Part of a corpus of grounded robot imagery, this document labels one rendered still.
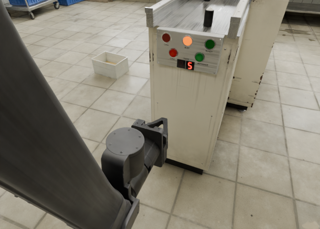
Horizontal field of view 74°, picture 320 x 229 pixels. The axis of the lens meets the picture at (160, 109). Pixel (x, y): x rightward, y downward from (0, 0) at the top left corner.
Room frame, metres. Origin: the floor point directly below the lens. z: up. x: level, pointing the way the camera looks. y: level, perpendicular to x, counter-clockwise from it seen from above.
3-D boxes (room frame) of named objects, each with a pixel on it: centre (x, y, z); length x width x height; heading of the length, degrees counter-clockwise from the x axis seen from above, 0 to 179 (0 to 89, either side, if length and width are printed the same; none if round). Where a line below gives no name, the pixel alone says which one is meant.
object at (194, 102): (1.09, -0.24, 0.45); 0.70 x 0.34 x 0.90; 158
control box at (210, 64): (0.75, -0.10, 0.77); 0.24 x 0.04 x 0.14; 68
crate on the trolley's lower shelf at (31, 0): (4.23, 2.35, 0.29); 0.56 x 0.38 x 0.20; 168
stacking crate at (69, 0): (5.10, 1.97, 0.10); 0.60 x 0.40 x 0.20; 158
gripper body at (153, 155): (0.27, 0.03, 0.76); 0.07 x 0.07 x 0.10; 68
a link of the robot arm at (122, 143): (0.19, 0.07, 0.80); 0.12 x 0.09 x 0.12; 159
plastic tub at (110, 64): (1.98, 0.50, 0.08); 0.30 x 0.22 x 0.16; 62
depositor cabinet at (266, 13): (1.99, -0.61, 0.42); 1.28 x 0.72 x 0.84; 158
